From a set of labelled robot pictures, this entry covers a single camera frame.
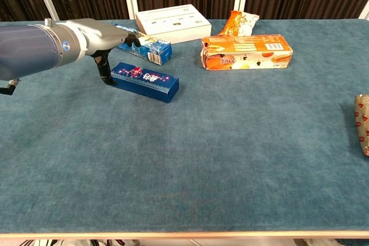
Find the white cardboard box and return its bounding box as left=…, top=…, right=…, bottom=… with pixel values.
left=135, top=4, right=212, bottom=44

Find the gold red snack packet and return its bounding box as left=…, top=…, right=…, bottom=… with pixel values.
left=354, top=94, right=369, bottom=157

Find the orange white snack bag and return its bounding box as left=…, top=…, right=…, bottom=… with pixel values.
left=217, top=10, right=259, bottom=37

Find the blue and white glasses case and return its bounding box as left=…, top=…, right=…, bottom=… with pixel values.
left=110, top=62, right=180, bottom=104

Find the teal tablecloth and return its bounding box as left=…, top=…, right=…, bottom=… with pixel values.
left=0, top=18, right=369, bottom=234

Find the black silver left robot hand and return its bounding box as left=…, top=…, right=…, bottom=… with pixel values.
left=67, top=18, right=142, bottom=86

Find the blue cookie package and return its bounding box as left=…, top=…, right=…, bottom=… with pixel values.
left=112, top=22, right=173, bottom=66

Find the orange cracker box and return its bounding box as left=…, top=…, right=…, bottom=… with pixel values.
left=201, top=34, right=294, bottom=71

